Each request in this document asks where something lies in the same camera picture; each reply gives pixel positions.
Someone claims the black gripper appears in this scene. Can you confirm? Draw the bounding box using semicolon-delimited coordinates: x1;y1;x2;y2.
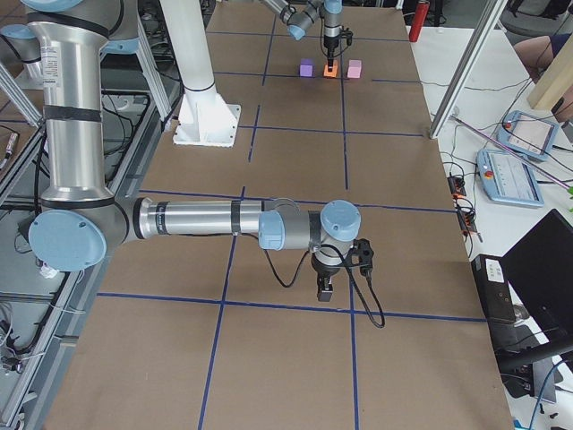
311;257;340;302
323;38;338;71

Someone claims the orange cube block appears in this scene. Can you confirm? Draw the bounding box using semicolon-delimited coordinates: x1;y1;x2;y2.
323;62;338;79

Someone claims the pink cube block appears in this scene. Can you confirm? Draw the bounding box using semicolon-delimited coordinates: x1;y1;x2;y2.
346;59;363;79

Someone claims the purple cube block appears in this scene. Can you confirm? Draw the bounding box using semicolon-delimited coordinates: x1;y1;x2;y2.
299;58;314;78

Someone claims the red cylinder bottle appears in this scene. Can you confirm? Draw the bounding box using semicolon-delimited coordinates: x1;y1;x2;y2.
408;0;430;43

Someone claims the white pillar with base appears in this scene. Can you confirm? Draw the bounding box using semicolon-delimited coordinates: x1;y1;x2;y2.
160;0;241;148

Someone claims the black desktop computer box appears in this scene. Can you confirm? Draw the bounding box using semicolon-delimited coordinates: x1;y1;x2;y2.
471;254;516;324

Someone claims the near blue teach pendant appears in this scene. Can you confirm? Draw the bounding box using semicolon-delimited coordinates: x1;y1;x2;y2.
476;149;544;208

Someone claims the blue teach pendant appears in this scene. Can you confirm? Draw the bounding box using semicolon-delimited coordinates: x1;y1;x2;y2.
497;110;559;161
476;149;544;208

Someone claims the far blue teach pendant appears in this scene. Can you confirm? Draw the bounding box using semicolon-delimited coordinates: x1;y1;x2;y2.
497;110;559;161

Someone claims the black monitor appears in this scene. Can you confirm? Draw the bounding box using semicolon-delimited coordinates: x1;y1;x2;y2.
498;209;572;373

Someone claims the wooden beam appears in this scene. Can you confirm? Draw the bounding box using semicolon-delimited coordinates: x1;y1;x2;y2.
527;38;572;110

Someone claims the reacher stick with green tip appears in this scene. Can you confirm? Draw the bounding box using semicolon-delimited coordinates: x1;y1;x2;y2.
449;116;573;195

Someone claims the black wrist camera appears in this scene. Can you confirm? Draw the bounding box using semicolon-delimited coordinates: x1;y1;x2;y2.
348;238;374;278
339;27;354;47

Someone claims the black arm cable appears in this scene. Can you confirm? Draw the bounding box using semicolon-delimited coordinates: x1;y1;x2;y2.
263;248;386;329

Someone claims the aluminium frame post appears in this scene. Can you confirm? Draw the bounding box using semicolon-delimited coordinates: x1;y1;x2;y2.
429;0;507;139

